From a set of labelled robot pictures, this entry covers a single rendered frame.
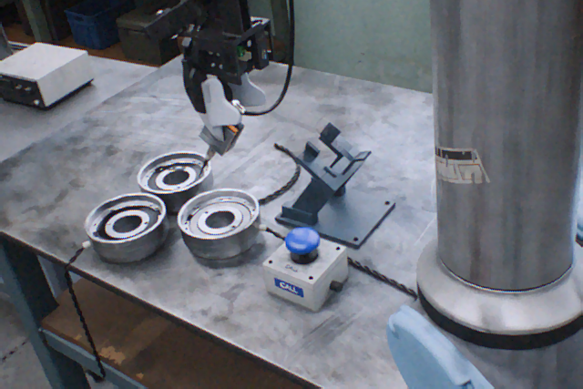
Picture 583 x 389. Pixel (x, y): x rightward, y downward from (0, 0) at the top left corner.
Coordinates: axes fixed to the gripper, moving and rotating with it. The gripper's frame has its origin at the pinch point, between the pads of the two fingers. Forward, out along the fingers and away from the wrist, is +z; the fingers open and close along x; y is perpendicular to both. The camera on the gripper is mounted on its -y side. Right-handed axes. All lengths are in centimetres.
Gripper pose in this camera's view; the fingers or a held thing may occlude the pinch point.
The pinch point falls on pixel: (223, 124)
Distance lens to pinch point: 91.0
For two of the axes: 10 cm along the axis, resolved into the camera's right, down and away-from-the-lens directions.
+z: 1.2, 8.3, 5.5
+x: 5.6, -5.1, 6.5
